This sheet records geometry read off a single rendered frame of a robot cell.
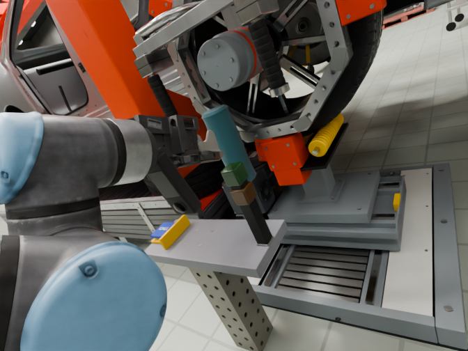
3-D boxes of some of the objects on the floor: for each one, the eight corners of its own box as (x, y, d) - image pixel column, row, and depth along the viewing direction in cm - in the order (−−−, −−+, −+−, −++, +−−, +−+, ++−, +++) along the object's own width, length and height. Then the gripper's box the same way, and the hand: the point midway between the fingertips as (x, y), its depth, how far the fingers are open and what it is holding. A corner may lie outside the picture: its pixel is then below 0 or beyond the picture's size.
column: (273, 326, 97) (225, 234, 82) (261, 354, 90) (205, 259, 75) (249, 320, 104) (200, 233, 89) (237, 346, 97) (181, 256, 82)
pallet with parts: (437, 5, 657) (435, -9, 646) (436, 10, 602) (434, -6, 591) (384, 26, 731) (381, 12, 719) (378, 31, 676) (375, 17, 664)
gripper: (148, 108, 38) (233, 118, 56) (111, 125, 43) (200, 129, 61) (159, 170, 38) (241, 161, 56) (120, 179, 43) (206, 168, 61)
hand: (218, 158), depth 57 cm, fingers closed
